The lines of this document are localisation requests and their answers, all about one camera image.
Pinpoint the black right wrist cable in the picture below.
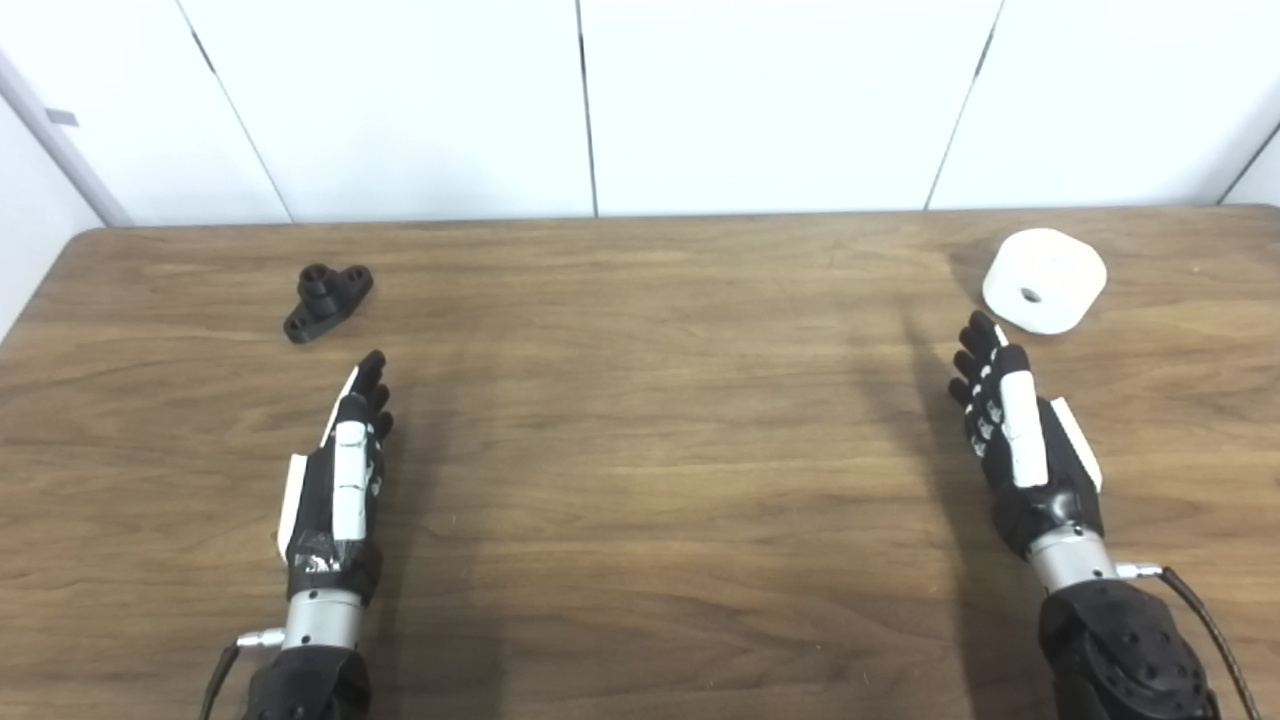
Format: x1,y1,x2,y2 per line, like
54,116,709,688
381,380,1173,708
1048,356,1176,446
1115,563,1263,720

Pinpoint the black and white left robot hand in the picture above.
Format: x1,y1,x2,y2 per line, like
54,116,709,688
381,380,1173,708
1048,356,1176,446
277,350,394,606

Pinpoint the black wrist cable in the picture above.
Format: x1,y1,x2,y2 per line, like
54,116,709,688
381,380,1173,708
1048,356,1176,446
1115,563,1263,720
200,628,286,720

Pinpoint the round white piece with holes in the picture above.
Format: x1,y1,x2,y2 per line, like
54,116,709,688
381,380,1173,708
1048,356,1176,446
982,228,1109,335

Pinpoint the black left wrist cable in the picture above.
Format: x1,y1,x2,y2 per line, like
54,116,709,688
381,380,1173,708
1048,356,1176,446
200,628,286,720

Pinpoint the grey wall corner post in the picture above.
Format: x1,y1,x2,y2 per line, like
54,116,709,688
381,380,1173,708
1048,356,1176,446
0,50,134,227

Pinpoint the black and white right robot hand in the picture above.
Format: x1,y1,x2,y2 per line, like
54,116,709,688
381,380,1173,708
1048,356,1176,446
948,310,1106,561

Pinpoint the black flanged holder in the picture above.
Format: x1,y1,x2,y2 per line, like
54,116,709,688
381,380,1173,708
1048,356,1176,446
283,263,375,345

